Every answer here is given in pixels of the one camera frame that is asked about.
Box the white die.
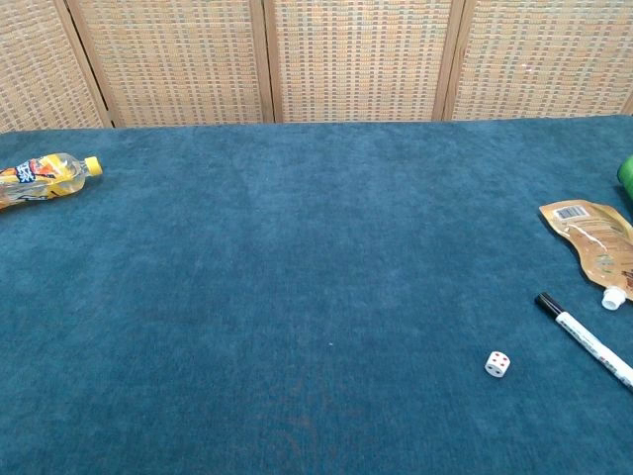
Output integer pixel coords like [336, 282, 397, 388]
[484, 350, 511, 379]

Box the blue carpet table cover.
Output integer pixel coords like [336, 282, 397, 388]
[0, 114, 633, 475]

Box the woven wicker screen panel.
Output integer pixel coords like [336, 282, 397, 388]
[432, 0, 633, 123]
[249, 0, 466, 124]
[0, 0, 113, 134]
[53, 0, 276, 129]

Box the yellow orange drink bottle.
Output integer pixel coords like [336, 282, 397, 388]
[0, 152, 104, 212]

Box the tan spouted drink pouch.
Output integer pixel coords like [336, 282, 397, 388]
[538, 199, 633, 312]

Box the white marker pen black cap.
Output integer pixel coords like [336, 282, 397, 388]
[534, 291, 633, 388]

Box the green chips can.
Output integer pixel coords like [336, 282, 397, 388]
[616, 153, 633, 202]

